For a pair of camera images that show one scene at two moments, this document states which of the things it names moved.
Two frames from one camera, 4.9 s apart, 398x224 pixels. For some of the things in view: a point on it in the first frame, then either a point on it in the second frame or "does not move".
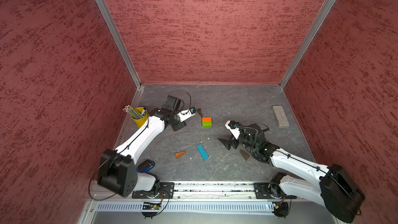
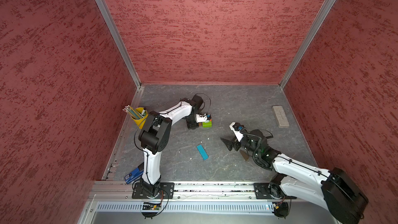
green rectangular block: x=207 y=124 does not move
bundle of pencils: x=133 y=112 does not move
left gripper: x=180 y=125 → x=192 y=126
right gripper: x=227 y=143 does not move
